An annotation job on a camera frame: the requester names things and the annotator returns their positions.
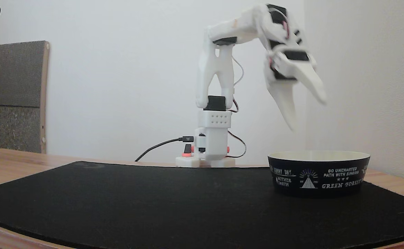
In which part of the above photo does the navy paper bowl white print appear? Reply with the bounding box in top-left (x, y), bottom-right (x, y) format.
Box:
top-left (267, 150), bottom-right (371, 199)

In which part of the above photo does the cardboard scratch board wooden frame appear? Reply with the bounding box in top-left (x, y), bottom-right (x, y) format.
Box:
top-left (0, 40), bottom-right (50, 154)

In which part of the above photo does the thick black power cable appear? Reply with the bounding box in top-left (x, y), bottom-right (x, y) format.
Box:
top-left (134, 136), bottom-right (195, 163)

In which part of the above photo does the black desk mat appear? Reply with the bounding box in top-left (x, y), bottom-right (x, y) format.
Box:
top-left (0, 160), bottom-right (404, 249)

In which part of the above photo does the thin black red servo cable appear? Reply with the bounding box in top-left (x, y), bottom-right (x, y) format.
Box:
top-left (226, 130), bottom-right (247, 159)

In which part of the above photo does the looped wrist servo cable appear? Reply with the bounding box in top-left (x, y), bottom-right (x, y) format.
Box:
top-left (280, 18), bottom-right (291, 40)

